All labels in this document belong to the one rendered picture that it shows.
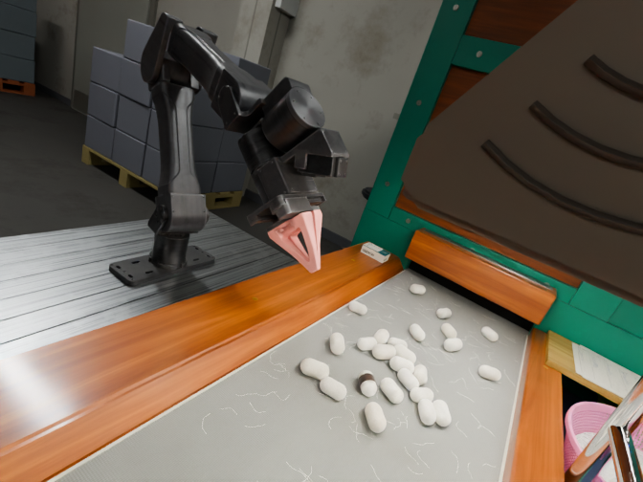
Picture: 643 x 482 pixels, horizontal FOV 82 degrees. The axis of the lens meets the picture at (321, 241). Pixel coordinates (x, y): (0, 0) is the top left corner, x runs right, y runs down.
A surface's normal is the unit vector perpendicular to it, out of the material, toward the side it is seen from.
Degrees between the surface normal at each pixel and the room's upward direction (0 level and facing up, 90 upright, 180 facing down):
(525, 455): 0
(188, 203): 61
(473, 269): 90
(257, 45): 90
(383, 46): 90
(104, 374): 0
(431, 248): 90
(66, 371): 0
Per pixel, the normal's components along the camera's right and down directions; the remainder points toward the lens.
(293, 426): 0.30, -0.89
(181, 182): 0.73, -0.04
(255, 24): -0.49, 0.16
